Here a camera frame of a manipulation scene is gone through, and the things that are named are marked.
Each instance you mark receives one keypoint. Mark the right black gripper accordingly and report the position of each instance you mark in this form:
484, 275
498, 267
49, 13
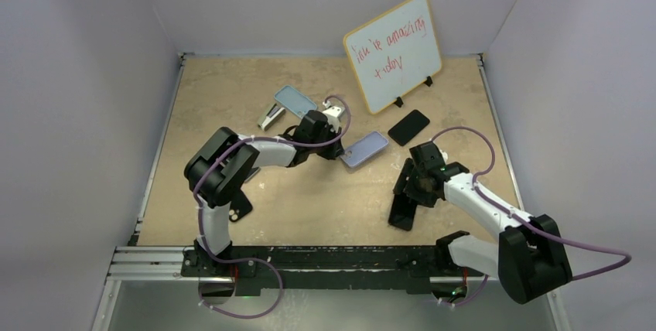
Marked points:
427, 199

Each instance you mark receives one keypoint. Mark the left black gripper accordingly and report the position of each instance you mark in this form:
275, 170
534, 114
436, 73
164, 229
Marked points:
334, 151

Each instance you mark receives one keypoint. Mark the lavender phone case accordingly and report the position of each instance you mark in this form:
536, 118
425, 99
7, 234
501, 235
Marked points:
364, 149

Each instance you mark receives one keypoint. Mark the light blue phone case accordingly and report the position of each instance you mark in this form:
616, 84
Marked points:
294, 101

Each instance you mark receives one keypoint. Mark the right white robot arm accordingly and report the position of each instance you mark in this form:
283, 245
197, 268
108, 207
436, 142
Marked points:
528, 257

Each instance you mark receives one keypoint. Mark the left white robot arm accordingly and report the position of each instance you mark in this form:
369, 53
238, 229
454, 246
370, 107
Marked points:
218, 171

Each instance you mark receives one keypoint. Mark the black phone with grey edge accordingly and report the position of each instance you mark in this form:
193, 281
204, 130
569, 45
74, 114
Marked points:
252, 173

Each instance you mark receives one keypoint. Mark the black phone case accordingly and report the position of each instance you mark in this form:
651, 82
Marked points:
240, 207

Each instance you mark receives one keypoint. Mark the white green stapler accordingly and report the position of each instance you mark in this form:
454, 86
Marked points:
272, 114

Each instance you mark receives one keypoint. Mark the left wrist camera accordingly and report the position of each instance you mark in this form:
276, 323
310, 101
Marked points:
333, 114

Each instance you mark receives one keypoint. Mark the white board with yellow frame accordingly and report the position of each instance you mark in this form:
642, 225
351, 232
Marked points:
394, 53

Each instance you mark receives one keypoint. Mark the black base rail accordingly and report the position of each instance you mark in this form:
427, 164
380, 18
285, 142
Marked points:
416, 270

